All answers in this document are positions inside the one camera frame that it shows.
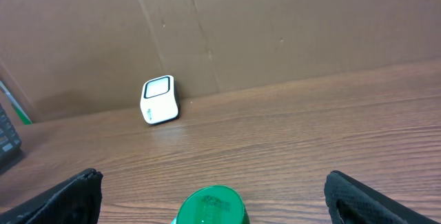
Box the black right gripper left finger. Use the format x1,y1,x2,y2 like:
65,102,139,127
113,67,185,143
1,168,103,224

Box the grey plastic mesh basket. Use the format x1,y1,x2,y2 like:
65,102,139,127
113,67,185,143
0,106,25,174

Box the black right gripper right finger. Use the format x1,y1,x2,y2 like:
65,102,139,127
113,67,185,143
324,170,438,224

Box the white barcode scanner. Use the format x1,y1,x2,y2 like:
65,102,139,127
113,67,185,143
140,75,179,125

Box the green lid white jar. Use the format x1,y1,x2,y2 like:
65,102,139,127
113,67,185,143
171,185,250,224

